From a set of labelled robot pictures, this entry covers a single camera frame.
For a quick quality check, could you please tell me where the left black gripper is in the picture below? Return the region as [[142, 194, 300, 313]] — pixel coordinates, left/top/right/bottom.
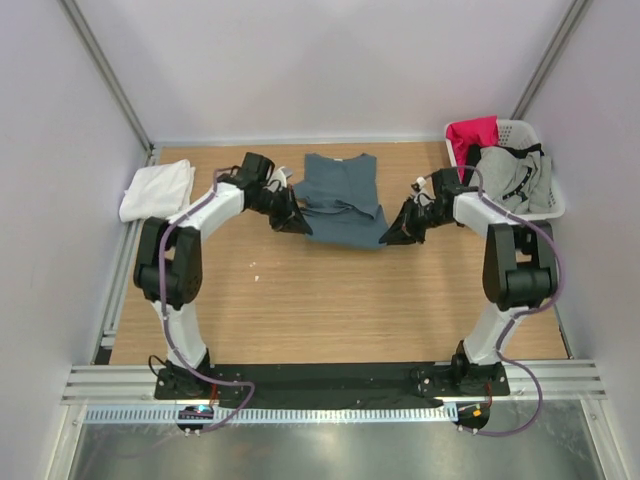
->
[[250, 186, 313, 237]]

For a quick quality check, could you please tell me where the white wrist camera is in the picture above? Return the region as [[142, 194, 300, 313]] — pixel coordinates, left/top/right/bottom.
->
[[266, 167, 293, 192], [411, 175, 431, 193]]

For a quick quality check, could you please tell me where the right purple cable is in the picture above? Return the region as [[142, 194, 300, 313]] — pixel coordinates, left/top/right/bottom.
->
[[424, 164, 566, 436]]

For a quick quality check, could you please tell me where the aluminium corner post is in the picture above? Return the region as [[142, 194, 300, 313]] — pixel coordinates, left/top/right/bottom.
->
[[57, 0, 154, 155], [510, 0, 593, 120]]

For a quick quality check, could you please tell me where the left aluminium corner post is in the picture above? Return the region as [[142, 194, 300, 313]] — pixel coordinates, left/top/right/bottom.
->
[[57, 0, 154, 155]]

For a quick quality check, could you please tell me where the white plastic laundry basket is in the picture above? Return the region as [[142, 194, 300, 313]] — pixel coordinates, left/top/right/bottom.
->
[[444, 116, 565, 221]]

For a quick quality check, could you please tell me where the white slotted cable duct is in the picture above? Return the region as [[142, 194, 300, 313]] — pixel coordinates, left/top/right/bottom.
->
[[84, 403, 458, 426]]

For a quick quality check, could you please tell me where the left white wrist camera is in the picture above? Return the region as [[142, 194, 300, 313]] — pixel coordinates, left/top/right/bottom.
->
[[266, 167, 293, 192]]

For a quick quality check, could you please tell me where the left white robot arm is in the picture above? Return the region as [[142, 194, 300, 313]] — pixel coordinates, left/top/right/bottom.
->
[[133, 152, 312, 400]]

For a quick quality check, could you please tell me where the blue-grey t-shirt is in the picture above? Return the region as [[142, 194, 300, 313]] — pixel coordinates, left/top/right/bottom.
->
[[294, 153, 388, 250]]

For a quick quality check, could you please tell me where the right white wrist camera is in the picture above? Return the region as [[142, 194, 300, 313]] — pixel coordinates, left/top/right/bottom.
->
[[411, 175, 431, 193]]

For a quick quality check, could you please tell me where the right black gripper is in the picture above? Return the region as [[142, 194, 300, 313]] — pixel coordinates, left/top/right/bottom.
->
[[380, 197, 453, 247]]

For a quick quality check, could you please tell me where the red t-shirt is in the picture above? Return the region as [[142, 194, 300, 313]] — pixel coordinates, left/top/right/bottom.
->
[[444, 116, 499, 167]]

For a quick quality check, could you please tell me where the grey t-shirt black trim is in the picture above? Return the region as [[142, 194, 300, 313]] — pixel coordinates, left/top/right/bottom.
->
[[463, 143, 552, 215]]

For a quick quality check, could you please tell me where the folded white t-shirt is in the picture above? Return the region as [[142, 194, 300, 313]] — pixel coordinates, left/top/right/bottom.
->
[[119, 159, 196, 223]]

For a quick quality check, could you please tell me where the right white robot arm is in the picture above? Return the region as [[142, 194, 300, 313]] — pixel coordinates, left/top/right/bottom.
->
[[379, 167, 562, 396]]

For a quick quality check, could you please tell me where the right aluminium corner post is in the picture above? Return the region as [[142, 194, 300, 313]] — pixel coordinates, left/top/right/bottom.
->
[[510, 0, 593, 120]]

